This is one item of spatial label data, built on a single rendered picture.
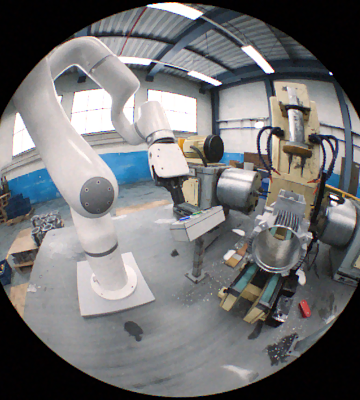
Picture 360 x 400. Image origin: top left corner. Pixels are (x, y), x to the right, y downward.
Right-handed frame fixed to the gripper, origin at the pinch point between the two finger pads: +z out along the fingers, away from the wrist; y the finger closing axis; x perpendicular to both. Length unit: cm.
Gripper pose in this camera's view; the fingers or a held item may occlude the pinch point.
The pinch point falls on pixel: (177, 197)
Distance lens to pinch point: 37.2
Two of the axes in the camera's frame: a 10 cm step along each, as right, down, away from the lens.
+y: 7.4, -2.3, 6.3
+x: -6.0, 1.9, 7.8
